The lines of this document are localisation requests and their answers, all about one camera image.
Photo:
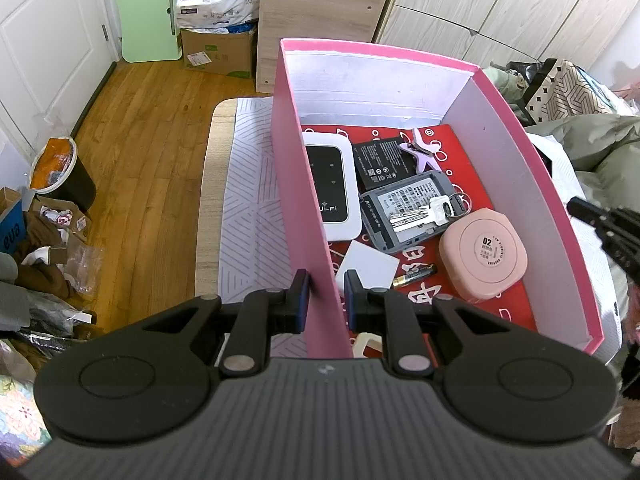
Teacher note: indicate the pink rounded case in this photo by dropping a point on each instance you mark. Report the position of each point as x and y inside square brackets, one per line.
[482, 255]

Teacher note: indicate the black and white patterned bag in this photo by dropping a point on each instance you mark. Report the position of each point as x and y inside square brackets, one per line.
[570, 90]

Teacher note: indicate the grey labelled router cover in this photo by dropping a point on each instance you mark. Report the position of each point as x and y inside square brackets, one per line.
[395, 200]

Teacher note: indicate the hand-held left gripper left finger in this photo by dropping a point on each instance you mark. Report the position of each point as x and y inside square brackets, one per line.
[301, 300]

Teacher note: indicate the pink hair clip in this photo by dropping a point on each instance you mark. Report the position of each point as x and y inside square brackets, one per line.
[422, 152]

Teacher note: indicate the white door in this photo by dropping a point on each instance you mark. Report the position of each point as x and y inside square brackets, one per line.
[45, 35]

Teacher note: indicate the black and gold battery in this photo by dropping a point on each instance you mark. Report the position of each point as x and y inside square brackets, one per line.
[415, 275]

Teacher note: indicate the brown cloth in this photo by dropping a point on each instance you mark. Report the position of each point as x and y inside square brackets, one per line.
[45, 270]

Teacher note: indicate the floral cloth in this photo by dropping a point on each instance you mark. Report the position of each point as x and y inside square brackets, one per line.
[20, 420]

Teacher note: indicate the white square card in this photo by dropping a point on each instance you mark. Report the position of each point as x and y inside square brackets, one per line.
[367, 262]

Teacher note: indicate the pink cardboard box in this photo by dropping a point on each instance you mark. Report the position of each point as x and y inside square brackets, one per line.
[299, 185]

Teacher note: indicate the white pocket router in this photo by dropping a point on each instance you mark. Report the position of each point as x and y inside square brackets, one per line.
[332, 185]

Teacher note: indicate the pale green cloth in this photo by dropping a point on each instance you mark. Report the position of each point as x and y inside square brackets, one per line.
[505, 85]

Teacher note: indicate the olive green quilt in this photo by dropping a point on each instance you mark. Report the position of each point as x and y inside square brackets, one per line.
[600, 145]

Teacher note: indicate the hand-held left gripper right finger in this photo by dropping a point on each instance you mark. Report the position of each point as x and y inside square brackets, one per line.
[351, 300]

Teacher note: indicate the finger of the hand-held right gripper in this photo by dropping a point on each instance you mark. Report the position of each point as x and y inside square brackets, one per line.
[607, 230]

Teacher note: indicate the black trash bin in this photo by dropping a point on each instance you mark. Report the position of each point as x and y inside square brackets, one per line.
[75, 185]

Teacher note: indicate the wooden cabinet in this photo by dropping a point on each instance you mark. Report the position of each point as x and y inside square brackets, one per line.
[320, 20]

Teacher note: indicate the bunch of silver keys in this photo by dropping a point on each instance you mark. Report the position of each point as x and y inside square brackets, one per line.
[437, 210]

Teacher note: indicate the blue cardboard box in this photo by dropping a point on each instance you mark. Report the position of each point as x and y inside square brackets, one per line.
[12, 230]

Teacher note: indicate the white patterned table mat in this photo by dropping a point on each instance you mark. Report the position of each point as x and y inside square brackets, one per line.
[250, 200]

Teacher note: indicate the pack of tissue paper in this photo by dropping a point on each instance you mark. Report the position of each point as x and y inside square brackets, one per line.
[215, 2]

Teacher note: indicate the brown cardboard box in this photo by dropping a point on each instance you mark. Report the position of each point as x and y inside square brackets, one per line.
[220, 55]

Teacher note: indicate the beige plastic hook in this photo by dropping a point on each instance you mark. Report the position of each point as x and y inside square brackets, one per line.
[361, 342]

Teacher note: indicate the green folding board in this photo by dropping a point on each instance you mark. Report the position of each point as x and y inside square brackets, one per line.
[142, 10]

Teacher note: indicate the clear plastic bag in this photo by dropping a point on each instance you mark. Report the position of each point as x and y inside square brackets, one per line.
[87, 265]

